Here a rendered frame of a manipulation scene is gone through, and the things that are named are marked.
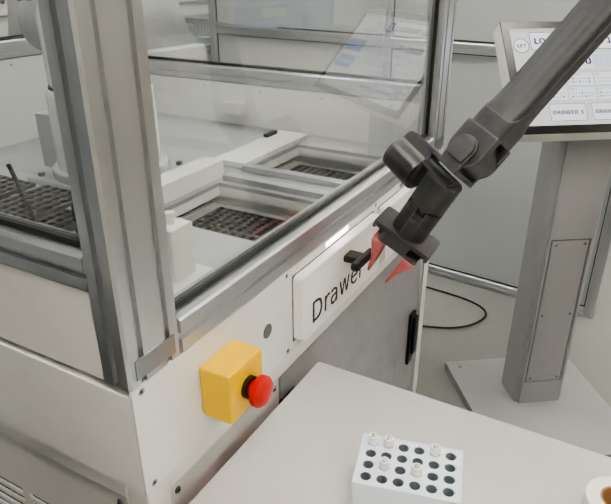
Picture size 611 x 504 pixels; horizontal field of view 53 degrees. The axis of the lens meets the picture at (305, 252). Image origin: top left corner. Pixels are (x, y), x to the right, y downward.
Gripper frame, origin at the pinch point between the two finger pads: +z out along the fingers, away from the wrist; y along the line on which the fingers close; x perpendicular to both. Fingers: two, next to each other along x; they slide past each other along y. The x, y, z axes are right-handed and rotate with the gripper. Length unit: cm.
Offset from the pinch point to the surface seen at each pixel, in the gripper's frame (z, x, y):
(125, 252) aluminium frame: -14, 46, 19
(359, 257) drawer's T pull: -1.7, 3.0, 3.8
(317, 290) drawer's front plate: 1.9, 12.0, 5.5
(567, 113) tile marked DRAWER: -20, -77, -12
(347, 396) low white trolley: 9.6, 18.1, -7.5
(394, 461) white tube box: 0.9, 31.2, -15.9
